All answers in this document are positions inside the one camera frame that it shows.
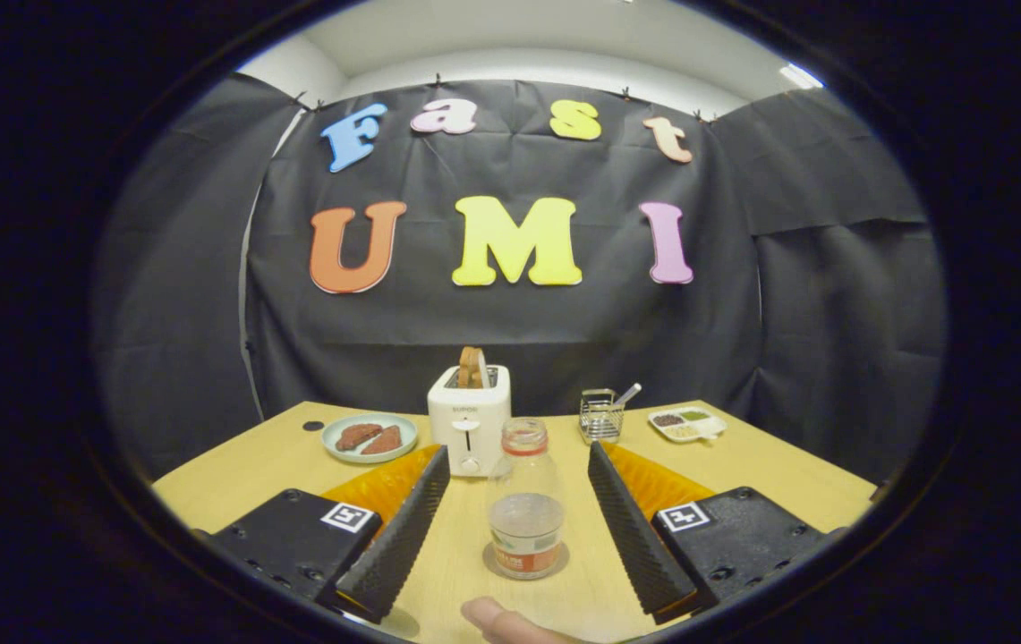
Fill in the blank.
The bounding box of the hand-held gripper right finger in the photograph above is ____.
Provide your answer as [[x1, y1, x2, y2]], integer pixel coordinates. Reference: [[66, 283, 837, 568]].
[[587, 440, 842, 625]]

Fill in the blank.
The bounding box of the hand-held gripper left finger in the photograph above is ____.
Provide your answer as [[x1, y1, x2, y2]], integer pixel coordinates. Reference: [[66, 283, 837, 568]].
[[197, 445, 453, 625]]

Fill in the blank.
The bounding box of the round brown coaster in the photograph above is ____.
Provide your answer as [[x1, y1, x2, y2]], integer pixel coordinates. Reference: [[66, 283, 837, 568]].
[[481, 537, 571, 581]]

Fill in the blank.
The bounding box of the clear plastic juice bottle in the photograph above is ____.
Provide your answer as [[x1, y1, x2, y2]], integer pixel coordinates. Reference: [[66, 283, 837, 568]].
[[486, 417, 566, 580]]

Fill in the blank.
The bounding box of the pale green plate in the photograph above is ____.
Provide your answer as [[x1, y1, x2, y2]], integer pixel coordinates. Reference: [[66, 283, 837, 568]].
[[321, 412, 419, 465]]

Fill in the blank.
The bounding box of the white divided snack tray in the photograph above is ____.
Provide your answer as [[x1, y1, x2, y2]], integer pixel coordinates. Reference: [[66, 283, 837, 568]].
[[648, 405, 727, 445]]

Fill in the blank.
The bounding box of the white toaster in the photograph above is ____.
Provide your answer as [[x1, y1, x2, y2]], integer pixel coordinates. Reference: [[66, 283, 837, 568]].
[[427, 364, 513, 478]]

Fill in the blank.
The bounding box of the wooden table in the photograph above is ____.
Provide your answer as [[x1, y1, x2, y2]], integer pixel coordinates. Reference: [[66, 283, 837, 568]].
[[152, 400, 878, 644]]

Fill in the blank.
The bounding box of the brown toast slice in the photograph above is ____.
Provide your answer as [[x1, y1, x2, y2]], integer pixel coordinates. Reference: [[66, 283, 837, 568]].
[[458, 346, 491, 389]]

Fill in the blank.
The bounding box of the small metal wire basket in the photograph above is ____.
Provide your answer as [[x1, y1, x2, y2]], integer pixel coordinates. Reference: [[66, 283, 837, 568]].
[[579, 388, 625, 445]]

